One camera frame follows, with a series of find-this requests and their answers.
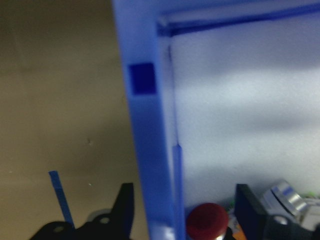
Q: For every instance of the blue plastic button bin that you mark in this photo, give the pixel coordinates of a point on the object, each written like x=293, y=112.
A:
x=145, y=137

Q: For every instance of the red mushroom push button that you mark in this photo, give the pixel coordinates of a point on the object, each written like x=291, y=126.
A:
x=207, y=220

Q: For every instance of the white silver button orange block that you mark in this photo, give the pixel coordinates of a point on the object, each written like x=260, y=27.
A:
x=285, y=197

